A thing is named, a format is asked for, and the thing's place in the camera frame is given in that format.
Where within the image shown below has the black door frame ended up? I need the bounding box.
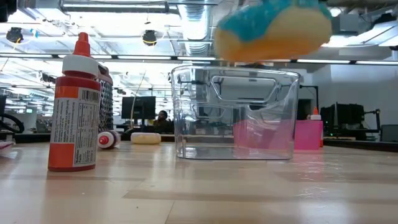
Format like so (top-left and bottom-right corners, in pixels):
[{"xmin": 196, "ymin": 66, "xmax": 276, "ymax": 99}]
[{"xmin": 297, "ymin": 85, "xmax": 320, "ymax": 121}]

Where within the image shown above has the black computer monitor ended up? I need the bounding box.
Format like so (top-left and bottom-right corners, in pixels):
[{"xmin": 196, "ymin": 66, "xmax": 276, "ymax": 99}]
[{"xmin": 121, "ymin": 96, "xmax": 157, "ymax": 120}]

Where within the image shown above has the pink plastic tray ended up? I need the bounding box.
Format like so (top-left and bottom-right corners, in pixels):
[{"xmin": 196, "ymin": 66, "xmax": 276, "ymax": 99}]
[{"xmin": 233, "ymin": 119, "xmax": 324, "ymax": 151}]

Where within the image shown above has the ribbed silver ceiling duct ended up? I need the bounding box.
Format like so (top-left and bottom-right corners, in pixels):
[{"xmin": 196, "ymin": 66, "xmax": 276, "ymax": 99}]
[{"xmin": 178, "ymin": 0, "xmax": 213, "ymax": 57}]

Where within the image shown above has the plain cream donut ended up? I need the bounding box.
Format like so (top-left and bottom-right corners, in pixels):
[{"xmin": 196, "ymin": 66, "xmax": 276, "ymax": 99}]
[{"xmin": 130, "ymin": 132, "xmax": 162, "ymax": 145}]

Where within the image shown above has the ceiling light rail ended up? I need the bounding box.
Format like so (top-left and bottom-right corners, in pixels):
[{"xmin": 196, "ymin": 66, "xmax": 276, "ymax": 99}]
[{"xmin": 0, "ymin": 53, "xmax": 398, "ymax": 65}]

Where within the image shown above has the black hose loop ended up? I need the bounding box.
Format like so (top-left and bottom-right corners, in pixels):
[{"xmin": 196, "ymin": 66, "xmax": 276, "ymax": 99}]
[{"xmin": 0, "ymin": 112, "xmax": 25, "ymax": 134}]

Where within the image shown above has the black machine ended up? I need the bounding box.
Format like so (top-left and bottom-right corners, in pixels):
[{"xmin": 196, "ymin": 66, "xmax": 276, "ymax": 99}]
[{"xmin": 320, "ymin": 103, "xmax": 382, "ymax": 141}]

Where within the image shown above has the large red colouring bottle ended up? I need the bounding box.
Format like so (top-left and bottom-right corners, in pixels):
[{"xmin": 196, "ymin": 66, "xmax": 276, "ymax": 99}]
[{"xmin": 97, "ymin": 129, "xmax": 121, "ymax": 150}]

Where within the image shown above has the grey box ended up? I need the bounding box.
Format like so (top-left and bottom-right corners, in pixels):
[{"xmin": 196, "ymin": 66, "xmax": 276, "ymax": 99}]
[{"xmin": 379, "ymin": 124, "xmax": 398, "ymax": 143}]

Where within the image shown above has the blue-frosted sprinkle donut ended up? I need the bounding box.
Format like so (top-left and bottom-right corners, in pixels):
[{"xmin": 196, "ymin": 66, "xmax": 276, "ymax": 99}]
[{"xmin": 213, "ymin": 0, "xmax": 333, "ymax": 63}]

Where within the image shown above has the person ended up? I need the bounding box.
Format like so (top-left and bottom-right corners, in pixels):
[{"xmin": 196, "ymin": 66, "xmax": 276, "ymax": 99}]
[{"xmin": 154, "ymin": 110, "xmax": 174, "ymax": 134}]

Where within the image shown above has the clear plastic bin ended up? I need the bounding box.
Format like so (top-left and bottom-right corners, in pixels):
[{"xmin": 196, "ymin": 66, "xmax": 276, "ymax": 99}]
[{"xmin": 170, "ymin": 65, "xmax": 301, "ymax": 161}]

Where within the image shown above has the metal box grater pink-trimmed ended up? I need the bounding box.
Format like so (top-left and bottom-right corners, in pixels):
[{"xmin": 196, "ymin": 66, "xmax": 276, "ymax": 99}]
[{"xmin": 98, "ymin": 63, "xmax": 115, "ymax": 133}]

